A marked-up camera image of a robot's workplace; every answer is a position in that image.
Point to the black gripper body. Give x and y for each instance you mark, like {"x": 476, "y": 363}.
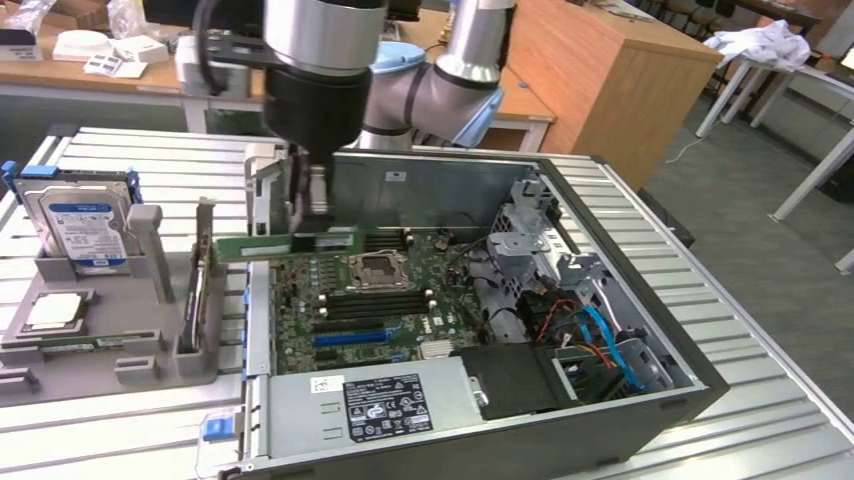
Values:
{"x": 319, "y": 105}

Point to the green RAM stick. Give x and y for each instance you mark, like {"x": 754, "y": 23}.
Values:
{"x": 100, "y": 344}
{"x": 256, "y": 248}

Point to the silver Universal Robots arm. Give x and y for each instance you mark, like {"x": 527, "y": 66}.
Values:
{"x": 467, "y": 60}

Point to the black RAM slot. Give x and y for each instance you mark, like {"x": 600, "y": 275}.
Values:
{"x": 376, "y": 296}
{"x": 377, "y": 315}
{"x": 376, "y": 302}
{"x": 377, "y": 309}

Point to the grey card retention latch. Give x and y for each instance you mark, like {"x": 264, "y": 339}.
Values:
{"x": 265, "y": 190}

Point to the white grey device box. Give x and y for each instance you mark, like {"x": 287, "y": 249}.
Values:
{"x": 223, "y": 75}

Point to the black expansion slot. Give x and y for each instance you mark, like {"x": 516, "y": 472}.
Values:
{"x": 349, "y": 326}

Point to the green motherboard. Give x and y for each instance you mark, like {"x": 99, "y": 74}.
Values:
{"x": 373, "y": 330}

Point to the white small box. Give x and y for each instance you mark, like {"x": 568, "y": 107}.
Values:
{"x": 140, "y": 49}

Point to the blue expansion slot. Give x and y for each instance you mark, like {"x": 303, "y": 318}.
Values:
{"x": 352, "y": 339}

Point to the hard disk with blue label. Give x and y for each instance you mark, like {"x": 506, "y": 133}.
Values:
{"x": 83, "y": 225}

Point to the metal disk bay cage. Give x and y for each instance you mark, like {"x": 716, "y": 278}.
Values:
{"x": 527, "y": 260}

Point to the wooden desk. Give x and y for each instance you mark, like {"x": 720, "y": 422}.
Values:
{"x": 87, "y": 80}

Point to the silver chipset heat sink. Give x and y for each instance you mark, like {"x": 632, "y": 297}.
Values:
{"x": 435, "y": 350}

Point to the white round box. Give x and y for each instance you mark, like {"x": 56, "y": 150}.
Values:
{"x": 80, "y": 45}

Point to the grey parts rack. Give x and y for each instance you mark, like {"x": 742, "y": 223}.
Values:
{"x": 133, "y": 345}

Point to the wooden cabinet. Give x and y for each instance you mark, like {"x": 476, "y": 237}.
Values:
{"x": 600, "y": 90}

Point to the silver CPU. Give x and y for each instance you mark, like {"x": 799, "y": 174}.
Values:
{"x": 55, "y": 312}

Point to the grey power supply with label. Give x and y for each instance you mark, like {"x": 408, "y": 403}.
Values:
{"x": 373, "y": 410}

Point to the blue case latch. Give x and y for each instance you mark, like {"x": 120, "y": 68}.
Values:
{"x": 213, "y": 430}

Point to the black open PC case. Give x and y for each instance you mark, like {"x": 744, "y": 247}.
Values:
{"x": 640, "y": 280}

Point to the white crumpled cloth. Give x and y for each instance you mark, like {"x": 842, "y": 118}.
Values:
{"x": 760, "y": 42}

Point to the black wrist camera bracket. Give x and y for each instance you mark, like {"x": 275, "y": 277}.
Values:
{"x": 233, "y": 47}

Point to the CPU socket with metal frame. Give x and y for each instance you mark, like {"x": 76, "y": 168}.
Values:
{"x": 379, "y": 270}

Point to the graphics card with metal bracket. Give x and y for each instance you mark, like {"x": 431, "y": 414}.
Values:
{"x": 204, "y": 260}

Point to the blue disk carrier bracket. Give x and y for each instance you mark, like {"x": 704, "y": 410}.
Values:
{"x": 73, "y": 172}

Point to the white frame table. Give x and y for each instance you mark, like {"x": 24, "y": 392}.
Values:
{"x": 814, "y": 125}

